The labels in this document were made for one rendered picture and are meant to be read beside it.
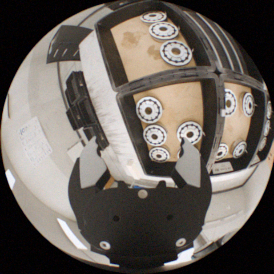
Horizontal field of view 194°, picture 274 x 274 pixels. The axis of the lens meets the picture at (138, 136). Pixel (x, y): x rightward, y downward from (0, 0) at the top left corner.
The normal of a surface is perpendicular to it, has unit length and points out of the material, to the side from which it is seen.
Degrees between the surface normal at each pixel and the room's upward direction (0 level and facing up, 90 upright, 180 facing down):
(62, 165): 90
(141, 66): 0
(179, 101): 0
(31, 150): 90
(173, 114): 0
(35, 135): 90
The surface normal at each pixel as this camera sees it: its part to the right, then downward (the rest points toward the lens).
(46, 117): 0.90, -0.04
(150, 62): -0.37, 0.51
